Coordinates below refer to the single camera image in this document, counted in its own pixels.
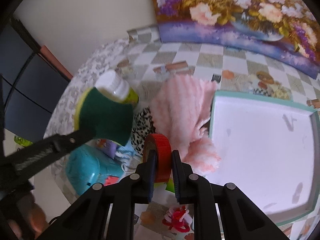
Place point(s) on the white pill bottle green label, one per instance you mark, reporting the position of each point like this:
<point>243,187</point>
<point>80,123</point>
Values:
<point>113,86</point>

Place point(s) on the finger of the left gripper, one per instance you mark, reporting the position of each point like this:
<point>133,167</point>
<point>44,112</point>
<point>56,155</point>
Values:
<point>31,160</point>

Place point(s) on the teal plastic toy box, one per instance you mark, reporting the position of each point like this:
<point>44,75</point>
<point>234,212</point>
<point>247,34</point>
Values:
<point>87,165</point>

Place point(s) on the green yellow scrub sponge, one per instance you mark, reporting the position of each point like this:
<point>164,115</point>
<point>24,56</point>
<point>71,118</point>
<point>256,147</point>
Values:
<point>103,117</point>

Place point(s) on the lime green cloth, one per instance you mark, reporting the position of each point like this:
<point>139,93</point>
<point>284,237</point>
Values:
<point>169,185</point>

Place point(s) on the leopard print scrunchie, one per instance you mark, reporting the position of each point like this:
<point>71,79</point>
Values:
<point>142,127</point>

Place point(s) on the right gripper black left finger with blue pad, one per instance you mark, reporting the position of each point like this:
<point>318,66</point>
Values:
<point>106,212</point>

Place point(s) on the red tape roll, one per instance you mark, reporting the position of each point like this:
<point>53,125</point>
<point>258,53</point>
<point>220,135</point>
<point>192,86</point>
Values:
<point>161,145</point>

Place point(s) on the red pipe cleaner flower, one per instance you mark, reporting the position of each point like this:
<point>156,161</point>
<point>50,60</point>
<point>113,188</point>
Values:
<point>178,218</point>

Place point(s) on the person's left hand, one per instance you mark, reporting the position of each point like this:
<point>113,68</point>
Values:
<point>35,220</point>

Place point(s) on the purple cartoon packet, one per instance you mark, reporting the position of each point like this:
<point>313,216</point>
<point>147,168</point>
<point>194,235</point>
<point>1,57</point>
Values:
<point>108,147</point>

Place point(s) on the patterned tablecloth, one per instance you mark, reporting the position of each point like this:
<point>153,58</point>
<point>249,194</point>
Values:
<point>146,65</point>

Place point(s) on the floral painting canvas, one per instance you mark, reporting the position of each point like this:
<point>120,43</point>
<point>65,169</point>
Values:
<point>285,30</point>

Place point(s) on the white tray teal rim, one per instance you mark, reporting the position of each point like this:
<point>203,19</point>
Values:
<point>269,148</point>

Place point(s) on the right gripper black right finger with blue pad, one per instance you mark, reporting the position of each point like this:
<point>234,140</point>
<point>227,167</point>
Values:
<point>220,212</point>

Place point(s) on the pink fluffy towel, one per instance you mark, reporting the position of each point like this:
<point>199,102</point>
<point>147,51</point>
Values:
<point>180,111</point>

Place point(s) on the blue face mask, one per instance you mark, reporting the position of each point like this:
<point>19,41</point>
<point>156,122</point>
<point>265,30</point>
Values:
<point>128,157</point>

